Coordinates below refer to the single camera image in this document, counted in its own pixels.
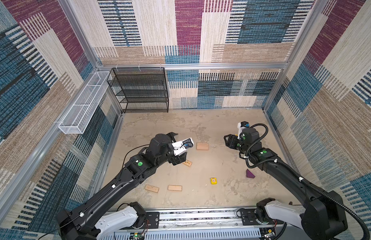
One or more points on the black wire mesh shelf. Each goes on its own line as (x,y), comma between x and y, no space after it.
(140,90)

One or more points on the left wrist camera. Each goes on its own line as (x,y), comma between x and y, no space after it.
(181,147)

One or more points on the yellow target cube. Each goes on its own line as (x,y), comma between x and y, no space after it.
(213,181)

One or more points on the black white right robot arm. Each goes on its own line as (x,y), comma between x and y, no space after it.
(321,214)

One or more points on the aluminium mounting rail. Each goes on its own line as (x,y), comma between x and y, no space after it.
(207,224)

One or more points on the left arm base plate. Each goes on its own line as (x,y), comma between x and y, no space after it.
(151,220)

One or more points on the white wire mesh basket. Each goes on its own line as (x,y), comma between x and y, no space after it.
(80,113)

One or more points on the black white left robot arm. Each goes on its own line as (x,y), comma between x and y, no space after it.
(91,220)

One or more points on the purple triangular block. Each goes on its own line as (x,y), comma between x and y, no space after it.
(249,174)

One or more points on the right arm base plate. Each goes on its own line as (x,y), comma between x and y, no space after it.
(248,217)

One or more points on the printed wood block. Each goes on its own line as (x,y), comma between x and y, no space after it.
(187,163)
(151,188)

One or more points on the plain wood block front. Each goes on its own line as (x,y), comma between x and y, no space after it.
(174,188)

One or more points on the plain wood block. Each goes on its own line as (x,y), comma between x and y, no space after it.
(202,146)
(174,188)

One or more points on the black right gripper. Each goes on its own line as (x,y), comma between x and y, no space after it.
(231,141)

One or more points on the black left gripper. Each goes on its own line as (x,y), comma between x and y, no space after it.
(178,159)

